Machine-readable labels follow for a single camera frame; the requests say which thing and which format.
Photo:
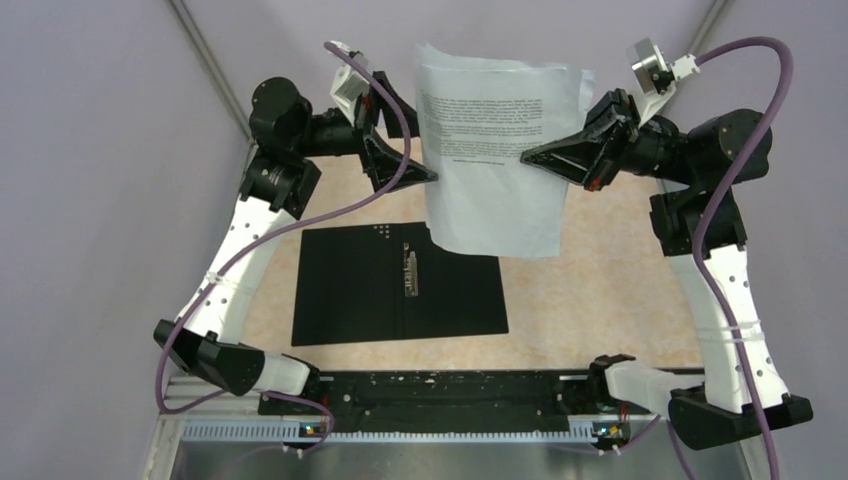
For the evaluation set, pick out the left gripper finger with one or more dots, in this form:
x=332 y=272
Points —
x=391 y=119
x=381 y=162

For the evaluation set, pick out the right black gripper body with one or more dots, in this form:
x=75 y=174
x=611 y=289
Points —
x=638 y=149

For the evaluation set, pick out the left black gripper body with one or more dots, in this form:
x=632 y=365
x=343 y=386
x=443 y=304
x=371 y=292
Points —
x=332 y=134

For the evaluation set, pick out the white printed paper sheets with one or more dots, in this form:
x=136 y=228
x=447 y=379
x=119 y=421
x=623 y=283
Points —
x=476 y=117

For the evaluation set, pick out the teal and black folder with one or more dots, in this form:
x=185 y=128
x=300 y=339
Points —
x=371 y=283

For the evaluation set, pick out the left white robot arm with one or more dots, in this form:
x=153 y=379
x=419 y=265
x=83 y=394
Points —
x=205 y=339

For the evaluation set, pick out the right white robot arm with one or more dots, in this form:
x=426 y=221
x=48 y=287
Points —
x=701 y=232

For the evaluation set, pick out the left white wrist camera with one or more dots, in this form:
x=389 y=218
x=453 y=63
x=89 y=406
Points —
x=348 y=85

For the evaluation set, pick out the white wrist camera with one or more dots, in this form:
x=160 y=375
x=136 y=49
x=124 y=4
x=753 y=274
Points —
x=657 y=79
x=348 y=85

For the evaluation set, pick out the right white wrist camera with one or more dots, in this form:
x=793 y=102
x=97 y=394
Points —
x=657 y=79

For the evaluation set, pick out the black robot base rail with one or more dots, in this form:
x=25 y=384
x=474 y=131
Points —
x=461 y=401

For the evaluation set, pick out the white slotted cable duct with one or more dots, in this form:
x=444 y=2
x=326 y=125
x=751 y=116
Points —
x=296 y=432

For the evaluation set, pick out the aluminium frame profile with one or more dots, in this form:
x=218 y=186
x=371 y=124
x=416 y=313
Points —
x=183 y=390

